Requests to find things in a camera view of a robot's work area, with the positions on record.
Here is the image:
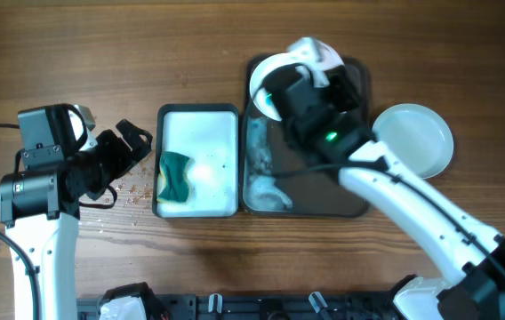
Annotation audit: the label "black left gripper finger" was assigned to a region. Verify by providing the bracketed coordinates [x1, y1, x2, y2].
[132, 128, 153, 162]
[116, 119, 140, 147]

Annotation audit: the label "green yellow sponge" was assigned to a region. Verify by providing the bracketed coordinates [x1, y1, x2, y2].
[157, 151, 191, 204]

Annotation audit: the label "white plate two blue marks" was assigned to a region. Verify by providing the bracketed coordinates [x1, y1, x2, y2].
[249, 53, 293, 122]

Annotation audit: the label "white plate single blue streak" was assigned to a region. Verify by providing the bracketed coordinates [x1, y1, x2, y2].
[372, 103, 454, 179]

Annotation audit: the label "white plate large blue smear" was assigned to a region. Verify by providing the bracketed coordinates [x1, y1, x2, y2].
[287, 37, 344, 88]

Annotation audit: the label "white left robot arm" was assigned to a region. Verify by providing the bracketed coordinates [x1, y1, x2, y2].
[0, 104, 152, 319]

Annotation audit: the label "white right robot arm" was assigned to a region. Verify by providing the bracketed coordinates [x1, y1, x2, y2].
[250, 62, 505, 319]

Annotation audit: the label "black rimmed water tray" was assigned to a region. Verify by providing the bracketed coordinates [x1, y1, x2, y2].
[152, 103, 239, 219]

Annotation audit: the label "dark brown serving tray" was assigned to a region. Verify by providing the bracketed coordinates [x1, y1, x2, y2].
[239, 52, 373, 219]

